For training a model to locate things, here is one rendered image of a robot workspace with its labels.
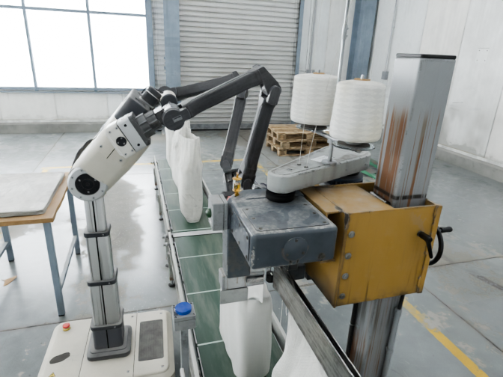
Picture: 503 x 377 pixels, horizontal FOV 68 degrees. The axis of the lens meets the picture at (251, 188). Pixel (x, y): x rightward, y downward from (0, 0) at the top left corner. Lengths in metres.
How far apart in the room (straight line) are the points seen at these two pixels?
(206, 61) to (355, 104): 7.67
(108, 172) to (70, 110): 7.14
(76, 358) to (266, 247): 1.51
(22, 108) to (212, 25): 4.22
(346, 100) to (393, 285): 0.61
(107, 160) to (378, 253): 1.05
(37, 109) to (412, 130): 8.18
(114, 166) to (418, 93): 1.12
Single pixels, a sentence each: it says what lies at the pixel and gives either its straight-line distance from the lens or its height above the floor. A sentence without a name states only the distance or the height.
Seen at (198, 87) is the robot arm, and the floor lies 1.57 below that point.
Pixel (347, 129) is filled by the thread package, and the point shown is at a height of 1.56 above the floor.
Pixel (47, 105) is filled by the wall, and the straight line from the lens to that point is 8.78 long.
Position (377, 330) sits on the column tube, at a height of 0.84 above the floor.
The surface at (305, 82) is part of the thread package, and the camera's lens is 1.24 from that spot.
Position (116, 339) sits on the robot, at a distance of 2.14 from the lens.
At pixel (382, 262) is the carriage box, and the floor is 1.16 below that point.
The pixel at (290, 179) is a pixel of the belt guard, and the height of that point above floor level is 1.41.
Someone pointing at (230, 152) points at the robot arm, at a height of 1.28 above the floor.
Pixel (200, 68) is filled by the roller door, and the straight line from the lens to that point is 8.60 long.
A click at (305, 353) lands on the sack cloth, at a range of 1.12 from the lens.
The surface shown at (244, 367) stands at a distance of 1.73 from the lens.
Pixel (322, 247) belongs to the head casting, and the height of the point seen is 1.28.
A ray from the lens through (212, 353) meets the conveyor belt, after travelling 1.96.
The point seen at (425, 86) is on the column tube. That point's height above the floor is 1.68.
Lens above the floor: 1.75
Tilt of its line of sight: 20 degrees down
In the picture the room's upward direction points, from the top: 2 degrees clockwise
